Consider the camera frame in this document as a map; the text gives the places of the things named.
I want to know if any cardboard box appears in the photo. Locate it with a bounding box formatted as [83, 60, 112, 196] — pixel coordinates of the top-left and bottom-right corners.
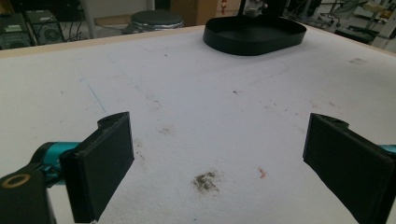
[169, 0, 241, 28]

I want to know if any grey machine on board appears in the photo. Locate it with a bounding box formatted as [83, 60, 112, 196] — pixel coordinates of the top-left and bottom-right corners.
[334, 27, 375, 45]

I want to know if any black computer tower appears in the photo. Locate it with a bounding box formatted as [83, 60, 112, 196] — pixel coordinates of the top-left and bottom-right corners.
[24, 8, 67, 45]
[0, 10, 34, 50]

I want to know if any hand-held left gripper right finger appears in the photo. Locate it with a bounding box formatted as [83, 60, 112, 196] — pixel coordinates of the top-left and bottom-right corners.
[302, 112, 396, 224]

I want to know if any black round stool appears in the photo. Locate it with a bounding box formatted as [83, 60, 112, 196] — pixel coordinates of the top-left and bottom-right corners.
[121, 9, 185, 35]

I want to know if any white table mat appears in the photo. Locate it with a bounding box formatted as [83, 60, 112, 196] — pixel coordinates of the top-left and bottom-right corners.
[0, 24, 396, 224]

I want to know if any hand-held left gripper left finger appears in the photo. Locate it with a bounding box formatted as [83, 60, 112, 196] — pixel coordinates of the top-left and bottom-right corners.
[59, 111, 135, 224]

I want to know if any white desk leg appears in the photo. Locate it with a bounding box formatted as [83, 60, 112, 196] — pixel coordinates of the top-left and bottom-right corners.
[81, 0, 98, 40]

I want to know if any black key rack with tray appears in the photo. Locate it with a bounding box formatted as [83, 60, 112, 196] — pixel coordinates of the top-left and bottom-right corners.
[202, 0, 308, 57]

